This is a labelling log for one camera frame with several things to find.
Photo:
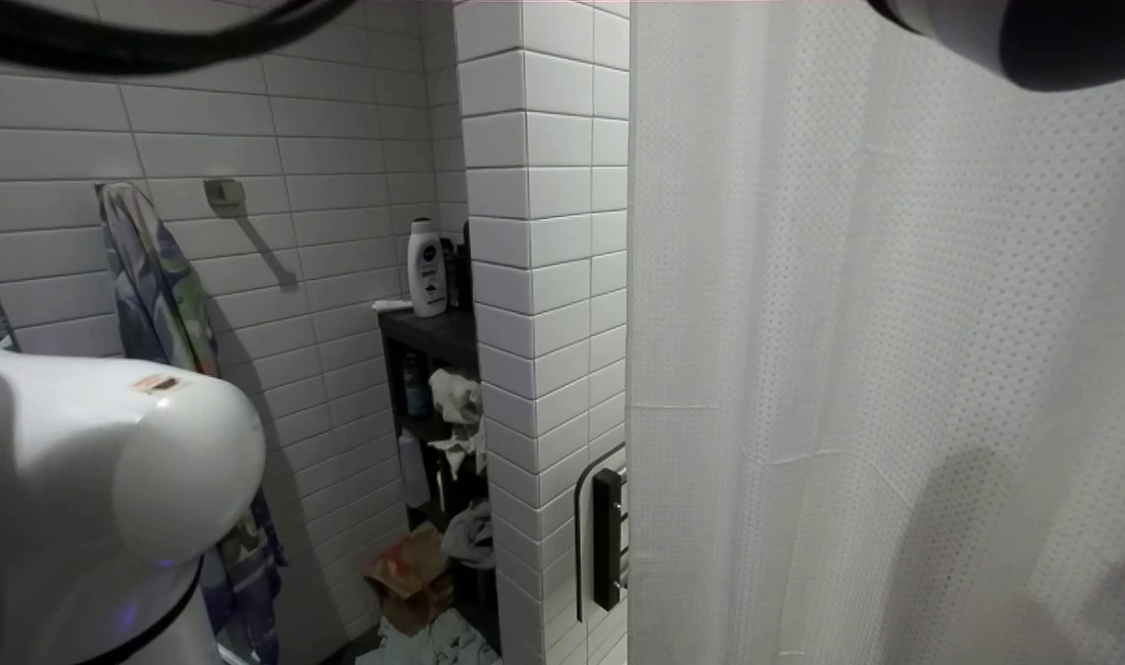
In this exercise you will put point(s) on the black shelf unit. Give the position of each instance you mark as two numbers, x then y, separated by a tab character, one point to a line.
433	332

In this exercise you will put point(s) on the black towel radiator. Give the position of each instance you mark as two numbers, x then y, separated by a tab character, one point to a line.
607	536

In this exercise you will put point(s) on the blue bottle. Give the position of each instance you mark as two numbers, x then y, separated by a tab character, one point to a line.
416	388

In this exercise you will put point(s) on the clear plastic bottle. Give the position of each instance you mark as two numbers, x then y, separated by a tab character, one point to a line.
413	471

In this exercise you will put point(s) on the white lotion bottle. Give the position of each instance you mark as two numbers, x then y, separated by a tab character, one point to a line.
427	272

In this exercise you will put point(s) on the white crumpled cloth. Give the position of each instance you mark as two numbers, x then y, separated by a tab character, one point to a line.
458	406

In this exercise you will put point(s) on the colourful patterned towel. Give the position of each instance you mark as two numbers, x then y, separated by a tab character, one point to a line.
156	286

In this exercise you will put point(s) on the white shower curtain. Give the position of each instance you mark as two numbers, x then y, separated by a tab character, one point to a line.
858	369

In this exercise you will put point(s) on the grey crumpled cloth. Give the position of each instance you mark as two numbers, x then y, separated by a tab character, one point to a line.
470	536

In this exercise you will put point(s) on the brown paper bag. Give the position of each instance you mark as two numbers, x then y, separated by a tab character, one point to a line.
413	577

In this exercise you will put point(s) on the metal wall hook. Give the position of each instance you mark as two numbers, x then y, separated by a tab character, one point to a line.
223	194

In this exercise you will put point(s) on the dark bottle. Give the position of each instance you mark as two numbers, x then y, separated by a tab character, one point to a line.
458	272

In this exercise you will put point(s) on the white crumpled paper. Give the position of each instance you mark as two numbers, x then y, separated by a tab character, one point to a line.
433	642

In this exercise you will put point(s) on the white soap bar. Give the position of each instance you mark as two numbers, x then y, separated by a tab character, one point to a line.
392	305

